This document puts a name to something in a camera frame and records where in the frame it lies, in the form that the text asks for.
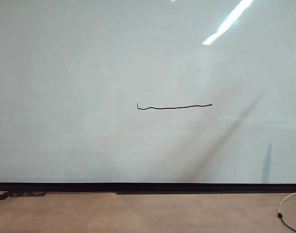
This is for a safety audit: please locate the white cable with black connector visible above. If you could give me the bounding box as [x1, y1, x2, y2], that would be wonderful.
[276, 190, 296, 233]

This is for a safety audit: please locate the large glass whiteboard black frame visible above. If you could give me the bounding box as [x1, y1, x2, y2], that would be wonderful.
[0, 0, 296, 193]

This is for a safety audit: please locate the black marker line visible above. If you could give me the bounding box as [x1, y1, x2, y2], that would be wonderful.
[137, 103, 213, 111]

